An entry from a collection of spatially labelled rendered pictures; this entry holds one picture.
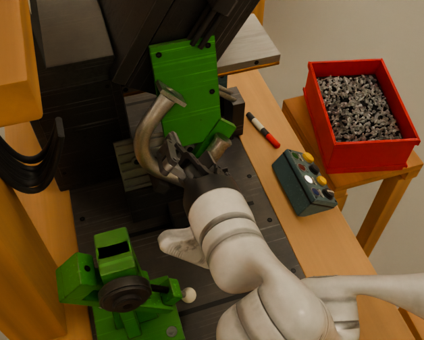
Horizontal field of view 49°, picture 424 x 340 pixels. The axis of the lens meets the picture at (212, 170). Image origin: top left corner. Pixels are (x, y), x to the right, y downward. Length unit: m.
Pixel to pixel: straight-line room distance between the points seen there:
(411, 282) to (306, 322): 0.33
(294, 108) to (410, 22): 2.07
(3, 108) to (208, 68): 0.53
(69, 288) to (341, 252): 0.55
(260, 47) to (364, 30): 2.20
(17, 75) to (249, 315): 0.28
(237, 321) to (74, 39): 0.62
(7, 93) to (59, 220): 0.75
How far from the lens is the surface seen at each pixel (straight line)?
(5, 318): 0.85
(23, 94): 0.36
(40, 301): 0.82
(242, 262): 0.48
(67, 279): 0.72
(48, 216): 1.10
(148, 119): 0.83
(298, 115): 1.37
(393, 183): 1.39
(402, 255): 2.14
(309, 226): 1.02
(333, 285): 0.74
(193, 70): 0.84
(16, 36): 0.40
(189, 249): 0.58
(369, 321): 0.96
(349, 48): 3.03
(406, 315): 1.05
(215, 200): 0.54
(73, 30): 0.93
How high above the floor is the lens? 1.75
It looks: 52 degrees down
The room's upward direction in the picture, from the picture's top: straight up
